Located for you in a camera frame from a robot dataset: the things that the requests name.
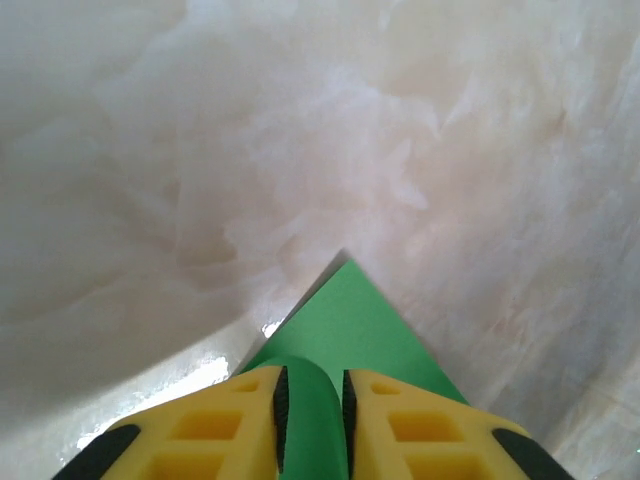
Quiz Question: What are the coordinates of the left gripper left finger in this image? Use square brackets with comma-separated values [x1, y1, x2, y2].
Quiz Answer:
[52, 364, 290, 480]

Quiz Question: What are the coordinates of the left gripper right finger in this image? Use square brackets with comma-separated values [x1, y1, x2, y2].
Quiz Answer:
[342, 368, 576, 480]

